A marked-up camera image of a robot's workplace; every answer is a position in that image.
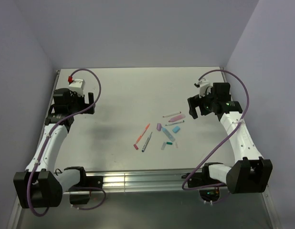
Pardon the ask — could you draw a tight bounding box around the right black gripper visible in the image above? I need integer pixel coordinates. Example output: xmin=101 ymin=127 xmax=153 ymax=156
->
xmin=188 ymin=87 xmax=217 ymax=119

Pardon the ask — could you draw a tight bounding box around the orange pen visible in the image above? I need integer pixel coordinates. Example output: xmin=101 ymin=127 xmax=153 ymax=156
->
xmin=135 ymin=123 xmax=150 ymax=144

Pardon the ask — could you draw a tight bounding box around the clear white pen cap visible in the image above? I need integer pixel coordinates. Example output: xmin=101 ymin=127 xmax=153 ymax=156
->
xmin=161 ymin=142 xmax=167 ymax=150

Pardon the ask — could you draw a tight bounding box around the grey blue-tip pen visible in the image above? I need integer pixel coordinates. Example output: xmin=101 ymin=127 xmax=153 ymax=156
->
xmin=141 ymin=132 xmax=153 ymax=152

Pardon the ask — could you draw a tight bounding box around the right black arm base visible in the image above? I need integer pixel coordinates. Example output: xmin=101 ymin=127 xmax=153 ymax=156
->
xmin=181 ymin=162 xmax=231 ymax=190

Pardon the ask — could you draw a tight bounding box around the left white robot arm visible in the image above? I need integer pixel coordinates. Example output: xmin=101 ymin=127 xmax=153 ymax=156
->
xmin=13 ymin=88 xmax=95 ymax=208

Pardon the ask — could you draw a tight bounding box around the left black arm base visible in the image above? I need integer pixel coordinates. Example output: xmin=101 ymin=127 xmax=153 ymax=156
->
xmin=68 ymin=176 xmax=103 ymax=205

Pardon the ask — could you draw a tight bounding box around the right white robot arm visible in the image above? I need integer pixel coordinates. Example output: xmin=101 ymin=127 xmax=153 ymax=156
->
xmin=187 ymin=80 xmax=273 ymax=194

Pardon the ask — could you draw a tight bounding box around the teal thin pen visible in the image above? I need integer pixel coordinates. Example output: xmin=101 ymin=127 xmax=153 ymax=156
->
xmin=165 ymin=120 xmax=185 ymax=126

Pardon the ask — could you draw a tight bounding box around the white thin pen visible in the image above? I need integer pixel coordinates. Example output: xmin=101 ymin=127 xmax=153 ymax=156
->
xmin=162 ymin=111 xmax=181 ymax=118

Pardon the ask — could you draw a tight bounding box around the pink highlighter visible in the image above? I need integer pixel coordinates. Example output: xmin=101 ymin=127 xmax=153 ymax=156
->
xmin=169 ymin=114 xmax=185 ymax=123

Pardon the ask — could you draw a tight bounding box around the light blue cap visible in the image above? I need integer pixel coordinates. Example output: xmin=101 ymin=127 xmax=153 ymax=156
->
xmin=172 ymin=126 xmax=180 ymax=133

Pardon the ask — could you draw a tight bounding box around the light blue highlighter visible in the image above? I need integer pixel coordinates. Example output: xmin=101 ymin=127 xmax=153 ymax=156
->
xmin=162 ymin=127 xmax=175 ymax=142

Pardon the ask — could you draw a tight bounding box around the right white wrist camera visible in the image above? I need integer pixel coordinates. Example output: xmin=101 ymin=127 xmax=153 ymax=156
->
xmin=194 ymin=78 xmax=212 ymax=97

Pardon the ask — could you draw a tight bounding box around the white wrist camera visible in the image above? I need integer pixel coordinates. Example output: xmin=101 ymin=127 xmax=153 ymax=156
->
xmin=68 ymin=76 xmax=85 ymax=97
xmin=194 ymin=78 xmax=212 ymax=97

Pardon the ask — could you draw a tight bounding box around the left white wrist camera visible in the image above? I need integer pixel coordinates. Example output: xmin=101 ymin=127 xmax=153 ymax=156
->
xmin=68 ymin=76 xmax=85 ymax=97

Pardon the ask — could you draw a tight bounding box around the aluminium rail frame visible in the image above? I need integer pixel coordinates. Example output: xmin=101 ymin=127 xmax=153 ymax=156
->
xmin=9 ymin=76 xmax=268 ymax=229

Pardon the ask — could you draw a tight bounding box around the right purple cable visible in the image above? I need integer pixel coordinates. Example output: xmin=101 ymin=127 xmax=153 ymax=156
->
xmin=182 ymin=69 xmax=250 ymax=203

